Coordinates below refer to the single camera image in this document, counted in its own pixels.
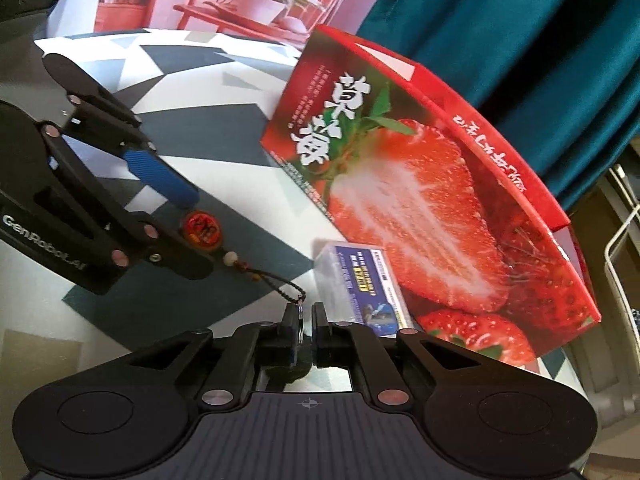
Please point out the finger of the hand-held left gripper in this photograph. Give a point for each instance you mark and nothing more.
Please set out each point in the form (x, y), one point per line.
(185, 260)
(160, 175)

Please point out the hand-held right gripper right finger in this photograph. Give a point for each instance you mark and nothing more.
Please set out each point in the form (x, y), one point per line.
(320, 330)

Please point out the shiny candy wrapper packet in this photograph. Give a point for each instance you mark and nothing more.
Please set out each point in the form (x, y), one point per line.
(360, 280)

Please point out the red strawberry print box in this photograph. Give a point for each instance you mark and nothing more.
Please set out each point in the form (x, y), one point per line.
(425, 200)

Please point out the teal curtain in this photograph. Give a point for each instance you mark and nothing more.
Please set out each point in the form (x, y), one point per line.
(500, 20)

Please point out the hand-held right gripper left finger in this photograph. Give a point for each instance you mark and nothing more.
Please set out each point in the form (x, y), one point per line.
(291, 330)

